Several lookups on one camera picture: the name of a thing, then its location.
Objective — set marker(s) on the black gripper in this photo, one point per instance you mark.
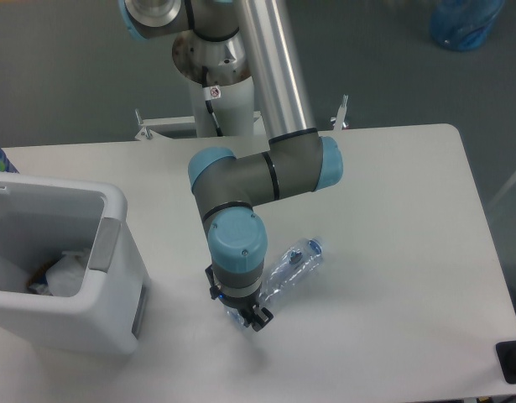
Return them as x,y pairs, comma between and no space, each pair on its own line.
255,317

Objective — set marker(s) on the clear plastic water bottle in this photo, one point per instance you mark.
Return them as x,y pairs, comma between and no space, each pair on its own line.
291,273

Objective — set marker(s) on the white paper wrapper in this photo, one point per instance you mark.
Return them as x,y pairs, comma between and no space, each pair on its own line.
65,277

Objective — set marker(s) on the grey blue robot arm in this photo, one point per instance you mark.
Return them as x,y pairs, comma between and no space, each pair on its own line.
235,55

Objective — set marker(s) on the white plastic trash can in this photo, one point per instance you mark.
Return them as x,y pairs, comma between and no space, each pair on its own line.
40,218

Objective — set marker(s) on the blue snack box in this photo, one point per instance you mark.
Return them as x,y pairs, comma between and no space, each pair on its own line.
38,283

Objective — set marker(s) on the black device at table corner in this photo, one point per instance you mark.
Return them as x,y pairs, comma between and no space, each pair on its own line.
506,352

